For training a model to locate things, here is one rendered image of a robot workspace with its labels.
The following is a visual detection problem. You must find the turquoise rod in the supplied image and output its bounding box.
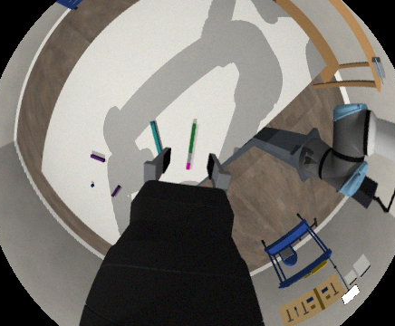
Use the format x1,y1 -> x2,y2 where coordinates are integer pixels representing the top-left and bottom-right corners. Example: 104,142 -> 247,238
150,120 -> 161,154

